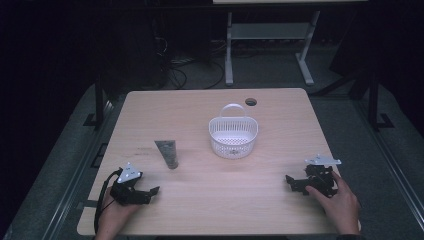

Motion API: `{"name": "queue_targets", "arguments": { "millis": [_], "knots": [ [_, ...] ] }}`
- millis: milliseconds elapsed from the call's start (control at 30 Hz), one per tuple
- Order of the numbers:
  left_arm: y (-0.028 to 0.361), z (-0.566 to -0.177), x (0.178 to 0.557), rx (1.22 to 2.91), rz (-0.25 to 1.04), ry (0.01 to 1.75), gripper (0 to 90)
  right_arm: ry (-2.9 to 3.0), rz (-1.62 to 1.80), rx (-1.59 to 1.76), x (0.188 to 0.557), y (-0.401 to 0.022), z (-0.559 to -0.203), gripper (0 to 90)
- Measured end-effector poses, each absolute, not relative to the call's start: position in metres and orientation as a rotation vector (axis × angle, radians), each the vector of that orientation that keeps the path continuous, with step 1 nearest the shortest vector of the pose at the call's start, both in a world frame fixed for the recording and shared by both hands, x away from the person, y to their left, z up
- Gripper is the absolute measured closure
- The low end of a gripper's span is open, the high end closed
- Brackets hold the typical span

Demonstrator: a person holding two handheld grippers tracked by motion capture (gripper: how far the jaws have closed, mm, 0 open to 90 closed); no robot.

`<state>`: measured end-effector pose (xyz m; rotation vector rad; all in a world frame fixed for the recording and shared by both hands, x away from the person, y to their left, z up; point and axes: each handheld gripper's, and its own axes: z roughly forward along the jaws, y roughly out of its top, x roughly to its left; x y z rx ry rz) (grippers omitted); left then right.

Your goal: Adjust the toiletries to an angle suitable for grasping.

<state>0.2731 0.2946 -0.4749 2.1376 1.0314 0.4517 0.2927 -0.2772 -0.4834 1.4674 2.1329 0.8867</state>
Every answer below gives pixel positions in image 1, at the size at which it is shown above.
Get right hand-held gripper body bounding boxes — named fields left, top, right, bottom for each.
left=304, top=153, right=343, bottom=198

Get person's left hand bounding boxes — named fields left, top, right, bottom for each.
left=94, top=187, right=142, bottom=240

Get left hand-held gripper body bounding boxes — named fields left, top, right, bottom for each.
left=109, top=162, right=152, bottom=206

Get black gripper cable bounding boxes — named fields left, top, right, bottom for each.
left=93, top=168, right=124, bottom=235

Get white plastic basket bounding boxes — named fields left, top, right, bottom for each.
left=208, top=103, right=260, bottom=160

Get person's right hand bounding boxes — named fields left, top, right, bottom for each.
left=304, top=170, right=362, bottom=236

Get black metal stand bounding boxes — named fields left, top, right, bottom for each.
left=82, top=75, right=108, bottom=132
left=365, top=71, right=396, bottom=132

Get metal floor rail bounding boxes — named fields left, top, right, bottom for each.
left=41, top=98, right=116, bottom=240
left=353, top=98, right=424, bottom=231

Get grey squeeze tube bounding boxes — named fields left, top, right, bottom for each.
left=153, top=139, right=180, bottom=170

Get white metal table frame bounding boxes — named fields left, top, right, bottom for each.
left=212, top=0, right=368, bottom=87

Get black floor cables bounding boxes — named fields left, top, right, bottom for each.
left=153, top=35, right=227, bottom=91

